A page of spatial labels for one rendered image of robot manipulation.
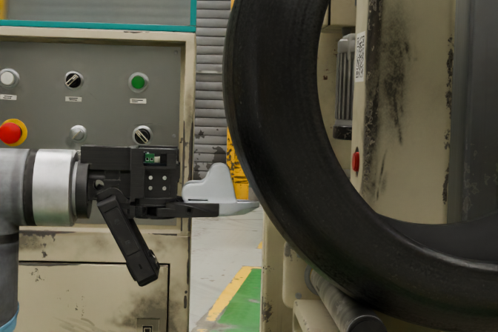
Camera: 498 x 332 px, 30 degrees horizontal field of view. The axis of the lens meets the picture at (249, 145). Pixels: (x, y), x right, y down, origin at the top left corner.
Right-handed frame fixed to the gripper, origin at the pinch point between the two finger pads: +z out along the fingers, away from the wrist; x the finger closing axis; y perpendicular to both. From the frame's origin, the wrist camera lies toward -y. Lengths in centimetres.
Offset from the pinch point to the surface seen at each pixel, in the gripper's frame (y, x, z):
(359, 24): 25.0, 33.3, 18.2
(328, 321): -15.6, 9.6, 11.5
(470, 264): -3.7, -13.1, 23.1
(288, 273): -11.8, 22.7, 7.4
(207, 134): -29, 928, 6
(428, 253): -2.5, -13.1, 18.5
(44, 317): -28, 60, -33
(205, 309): -102, 388, 1
